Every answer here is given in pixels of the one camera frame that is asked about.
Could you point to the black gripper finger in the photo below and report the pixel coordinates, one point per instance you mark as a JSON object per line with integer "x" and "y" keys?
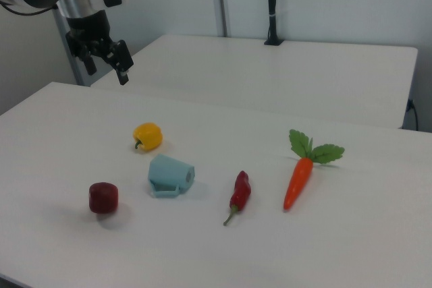
{"x": 122, "y": 60}
{"x": 90, "y": 65}

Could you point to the dark red cylinder toy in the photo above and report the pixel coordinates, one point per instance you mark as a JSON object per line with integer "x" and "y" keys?
{"x": 103, "y": 197}

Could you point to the red chili pepper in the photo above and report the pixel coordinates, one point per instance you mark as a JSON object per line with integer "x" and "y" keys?
{"x": 240, "y": 192}

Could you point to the orange carrot with green leaves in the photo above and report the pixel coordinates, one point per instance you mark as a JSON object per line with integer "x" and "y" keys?
{"x": 298, "y": 180}

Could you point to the black pole with base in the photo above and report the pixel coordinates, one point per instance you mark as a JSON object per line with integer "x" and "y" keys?
{"x": 271, "y": 1}

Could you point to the yellow bell pepper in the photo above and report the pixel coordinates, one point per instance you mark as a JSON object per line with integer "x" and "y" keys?
{"x": 148, "y": 137}

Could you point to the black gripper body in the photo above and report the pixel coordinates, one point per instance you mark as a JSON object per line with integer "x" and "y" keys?
{"x": 88, "y": 26}

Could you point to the white side table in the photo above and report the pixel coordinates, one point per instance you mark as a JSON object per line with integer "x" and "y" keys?
{"x": 270, "y": 72}

